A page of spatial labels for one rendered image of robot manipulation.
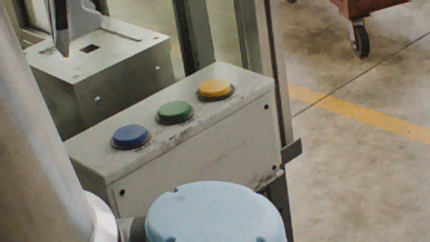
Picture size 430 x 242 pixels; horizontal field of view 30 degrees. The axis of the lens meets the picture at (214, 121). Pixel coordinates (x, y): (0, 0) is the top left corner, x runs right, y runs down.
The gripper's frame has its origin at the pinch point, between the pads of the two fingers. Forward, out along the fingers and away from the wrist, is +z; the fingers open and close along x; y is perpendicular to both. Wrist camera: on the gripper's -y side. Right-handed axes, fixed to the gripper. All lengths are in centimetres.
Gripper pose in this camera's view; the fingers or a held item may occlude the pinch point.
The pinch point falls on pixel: (59, 48)
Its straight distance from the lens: 100.3
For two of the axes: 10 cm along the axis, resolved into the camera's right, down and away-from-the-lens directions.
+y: 9.3, -2.0, 3.0
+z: 0.3, 8.7, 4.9
